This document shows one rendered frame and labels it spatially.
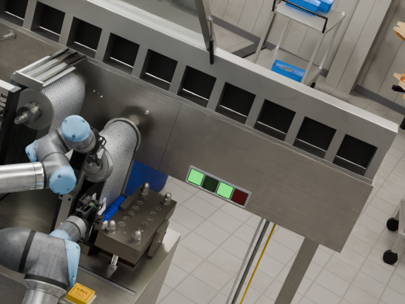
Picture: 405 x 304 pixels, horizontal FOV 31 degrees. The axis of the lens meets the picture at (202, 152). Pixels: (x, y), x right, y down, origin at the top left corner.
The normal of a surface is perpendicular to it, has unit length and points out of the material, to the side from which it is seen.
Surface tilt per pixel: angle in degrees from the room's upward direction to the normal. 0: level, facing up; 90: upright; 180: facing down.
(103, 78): 90
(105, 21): 90
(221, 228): 0
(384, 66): 90
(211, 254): 0
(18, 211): 0
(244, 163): 90
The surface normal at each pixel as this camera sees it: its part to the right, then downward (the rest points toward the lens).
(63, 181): 0.42, 0.54
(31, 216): 0.31, -0.84
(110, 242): -0.29, 0.36
